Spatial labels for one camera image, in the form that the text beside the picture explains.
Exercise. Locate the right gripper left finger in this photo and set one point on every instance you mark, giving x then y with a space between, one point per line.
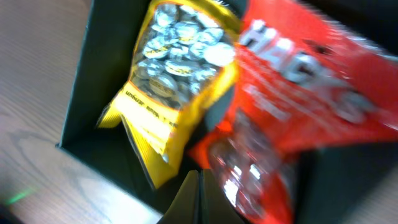
184 208

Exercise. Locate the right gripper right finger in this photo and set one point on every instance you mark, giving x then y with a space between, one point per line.
215 207

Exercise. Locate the dark green gift box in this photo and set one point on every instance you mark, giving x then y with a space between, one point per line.
356 184

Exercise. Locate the red Hacks candy bag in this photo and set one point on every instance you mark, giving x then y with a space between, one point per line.
304 81

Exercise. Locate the yellow candy bag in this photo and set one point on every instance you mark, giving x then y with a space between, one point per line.
183 62

